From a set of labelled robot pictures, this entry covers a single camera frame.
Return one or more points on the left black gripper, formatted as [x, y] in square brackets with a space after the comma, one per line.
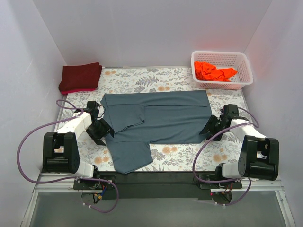
[97, 132]

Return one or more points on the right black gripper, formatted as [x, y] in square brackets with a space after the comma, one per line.
[213, 127]

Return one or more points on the grey blue t shirt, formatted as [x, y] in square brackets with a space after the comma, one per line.
[141, 119]

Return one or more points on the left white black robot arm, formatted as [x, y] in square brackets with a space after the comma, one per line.
[60, 148]

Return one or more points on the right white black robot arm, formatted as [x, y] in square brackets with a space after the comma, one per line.
[259, 155]

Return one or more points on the folded dark red shirt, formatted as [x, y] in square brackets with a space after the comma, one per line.
[80, 78]

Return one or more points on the crumpled orange t shirt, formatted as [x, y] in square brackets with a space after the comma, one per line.
[207, 72]

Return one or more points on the white plastic mesh basket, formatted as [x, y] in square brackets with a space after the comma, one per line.
[224, 60]

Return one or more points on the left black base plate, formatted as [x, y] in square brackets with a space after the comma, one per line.
[81, 184]

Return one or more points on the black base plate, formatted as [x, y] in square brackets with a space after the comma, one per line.
[221, 186]
[81, 184]

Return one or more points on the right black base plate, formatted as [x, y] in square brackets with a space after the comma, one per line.
[221, 186]

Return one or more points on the aluminium front rail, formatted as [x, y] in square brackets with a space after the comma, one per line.
[71, 186]

